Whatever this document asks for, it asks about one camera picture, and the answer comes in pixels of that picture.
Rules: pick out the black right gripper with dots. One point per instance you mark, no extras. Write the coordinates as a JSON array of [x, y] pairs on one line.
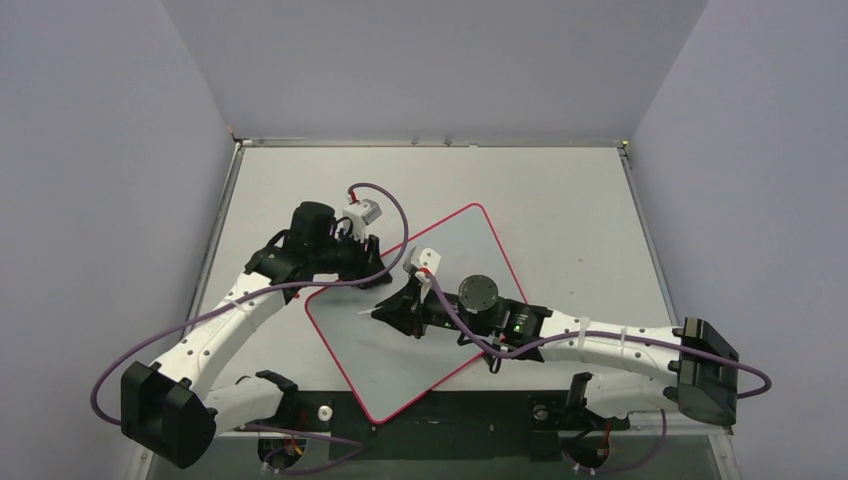
[[411, 308]]

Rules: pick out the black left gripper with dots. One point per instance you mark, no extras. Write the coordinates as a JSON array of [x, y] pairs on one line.
[[367, 261]]

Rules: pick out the white whiteboard marker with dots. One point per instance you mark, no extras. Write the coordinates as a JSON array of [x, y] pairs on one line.
[[366, 311]]

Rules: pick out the pink-framed whiteboard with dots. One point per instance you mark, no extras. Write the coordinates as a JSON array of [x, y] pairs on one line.
[[387, 361]]

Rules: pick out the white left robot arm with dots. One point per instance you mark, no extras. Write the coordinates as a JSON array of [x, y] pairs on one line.
[[171, 406]]

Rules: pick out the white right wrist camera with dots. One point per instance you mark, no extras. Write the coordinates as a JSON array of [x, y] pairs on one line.
[[421, 258]]

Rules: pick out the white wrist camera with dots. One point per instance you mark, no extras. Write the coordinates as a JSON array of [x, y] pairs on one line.
[[421, 258], [361, 214]]

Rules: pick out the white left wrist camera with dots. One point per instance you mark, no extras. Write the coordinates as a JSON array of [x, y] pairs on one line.
[[361, 214]]

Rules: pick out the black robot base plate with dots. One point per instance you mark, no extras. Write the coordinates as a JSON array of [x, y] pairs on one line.
[[449, 425]]

